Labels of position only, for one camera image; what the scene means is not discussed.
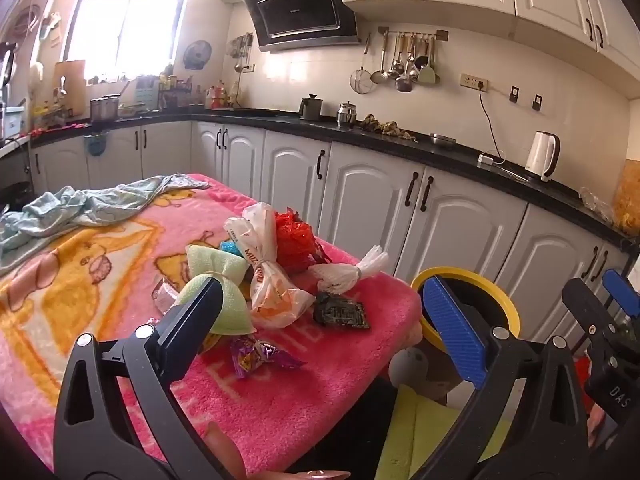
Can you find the yellow-rimmed trash bin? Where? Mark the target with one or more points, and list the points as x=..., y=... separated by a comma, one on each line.
x=492, y=305

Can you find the person's left hand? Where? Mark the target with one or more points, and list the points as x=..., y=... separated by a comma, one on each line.
x=230, y=455

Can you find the white orange plastic bag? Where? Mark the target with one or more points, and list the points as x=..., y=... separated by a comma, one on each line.
x=270, y=285

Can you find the brown dried food pile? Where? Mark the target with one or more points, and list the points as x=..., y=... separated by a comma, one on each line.
x=387, y=127

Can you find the metal bowl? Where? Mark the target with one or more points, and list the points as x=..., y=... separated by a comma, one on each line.
x=442, y=140

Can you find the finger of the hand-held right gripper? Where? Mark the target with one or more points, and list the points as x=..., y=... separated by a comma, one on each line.
x=590, y=325
x=622, y=292

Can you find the teal hanging holder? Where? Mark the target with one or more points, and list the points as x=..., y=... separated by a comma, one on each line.
x=95, y=144

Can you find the countertop storage rack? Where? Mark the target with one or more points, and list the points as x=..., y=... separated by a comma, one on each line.
x=162, y=92

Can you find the black wrapper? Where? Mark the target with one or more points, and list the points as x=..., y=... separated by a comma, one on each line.
x=342, y=312

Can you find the white charger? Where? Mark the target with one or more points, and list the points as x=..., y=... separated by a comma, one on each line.
x=486, y=159

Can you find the light blue cloth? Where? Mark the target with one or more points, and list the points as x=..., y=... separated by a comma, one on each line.
x=75, y=207

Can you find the red shopping bag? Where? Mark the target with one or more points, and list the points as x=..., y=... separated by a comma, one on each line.
x=581, y=375

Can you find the black wall hook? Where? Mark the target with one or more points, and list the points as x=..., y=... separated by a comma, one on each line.
x=537, y=102
x=514, y=94

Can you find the wall power outlet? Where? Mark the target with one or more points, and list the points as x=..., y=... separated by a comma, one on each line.
x=470, y=81

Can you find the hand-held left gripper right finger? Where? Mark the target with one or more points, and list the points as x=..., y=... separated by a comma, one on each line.
x=452, y=330

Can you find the black gas stove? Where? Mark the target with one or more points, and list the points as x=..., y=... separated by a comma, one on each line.
x=257, y=112

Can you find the black countertop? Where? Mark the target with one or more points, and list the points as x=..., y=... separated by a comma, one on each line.
x=320, y=127

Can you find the purple snack wrapper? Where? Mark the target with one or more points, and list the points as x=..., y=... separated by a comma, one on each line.
x=255, y=352

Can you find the hanging kitchen tools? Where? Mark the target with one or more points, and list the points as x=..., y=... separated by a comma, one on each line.
x=240, y=50

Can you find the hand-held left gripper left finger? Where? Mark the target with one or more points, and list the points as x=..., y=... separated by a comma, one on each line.
x=195, y=310

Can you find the person's right hand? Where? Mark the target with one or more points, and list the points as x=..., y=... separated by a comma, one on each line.
x=596, y=425

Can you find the grey kettle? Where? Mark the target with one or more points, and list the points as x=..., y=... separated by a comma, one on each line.
x=310, y=109

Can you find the wooden cutting board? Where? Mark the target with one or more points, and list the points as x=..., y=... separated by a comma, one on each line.
x=70, y=85

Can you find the clear plastic bag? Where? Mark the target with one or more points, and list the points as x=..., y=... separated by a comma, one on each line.
x=597, y=205

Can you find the white lower cabinets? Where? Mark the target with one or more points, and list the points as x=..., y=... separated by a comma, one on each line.
x=360, y=195

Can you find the grey ball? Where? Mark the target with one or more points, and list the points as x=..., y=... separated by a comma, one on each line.
x=407, y=366

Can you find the white electric kettle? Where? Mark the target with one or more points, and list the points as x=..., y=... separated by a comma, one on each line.
x=540, y=155

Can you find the row of hanging utensils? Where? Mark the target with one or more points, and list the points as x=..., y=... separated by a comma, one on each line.
x=405, y=65

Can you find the steel cooking pot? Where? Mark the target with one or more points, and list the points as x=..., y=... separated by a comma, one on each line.
x=104, y=110

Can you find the steel lidded canister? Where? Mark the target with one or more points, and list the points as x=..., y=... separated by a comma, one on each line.
x=346, y=115

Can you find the red plastic bag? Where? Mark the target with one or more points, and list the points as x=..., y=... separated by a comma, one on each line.
x=295, y=240

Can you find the group of condiment bottles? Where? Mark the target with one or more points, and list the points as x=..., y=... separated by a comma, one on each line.
x=222, y=96

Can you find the small wall fan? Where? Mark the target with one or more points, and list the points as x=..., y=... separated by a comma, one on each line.
x=197, y=54

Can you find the pink wrapper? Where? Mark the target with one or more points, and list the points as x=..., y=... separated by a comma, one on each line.
x=165, y=297

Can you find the person's yellow-green clothing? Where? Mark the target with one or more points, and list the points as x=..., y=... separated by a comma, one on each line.
x=425, y=435

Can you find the black range hood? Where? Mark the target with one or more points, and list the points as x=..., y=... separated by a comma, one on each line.
x=295, y=5

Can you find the window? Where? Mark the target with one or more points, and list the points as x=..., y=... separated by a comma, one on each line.
x=125, y=20

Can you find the pink printed blanket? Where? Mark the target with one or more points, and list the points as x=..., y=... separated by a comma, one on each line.
x=300, y=385

